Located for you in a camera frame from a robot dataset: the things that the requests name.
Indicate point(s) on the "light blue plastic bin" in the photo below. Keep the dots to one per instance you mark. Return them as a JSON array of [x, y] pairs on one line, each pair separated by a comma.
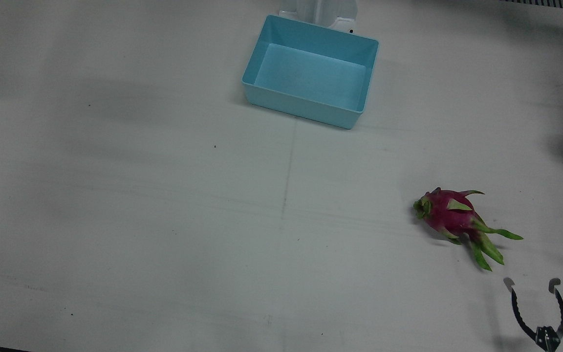
[[311, 73]]

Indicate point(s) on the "black clamp camera mount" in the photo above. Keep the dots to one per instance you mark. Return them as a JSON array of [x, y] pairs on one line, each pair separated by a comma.
[[548, 337]]

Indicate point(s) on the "white robot stand base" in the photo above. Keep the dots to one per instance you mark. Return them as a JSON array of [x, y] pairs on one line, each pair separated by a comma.
[[320, 10]]

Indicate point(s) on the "striped ventilation grille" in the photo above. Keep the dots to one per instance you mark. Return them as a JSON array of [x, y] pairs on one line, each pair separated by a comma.
[[555, 4]]

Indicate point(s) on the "pink green dragon fruit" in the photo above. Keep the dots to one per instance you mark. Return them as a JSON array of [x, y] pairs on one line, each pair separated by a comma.
[[445, 212]]

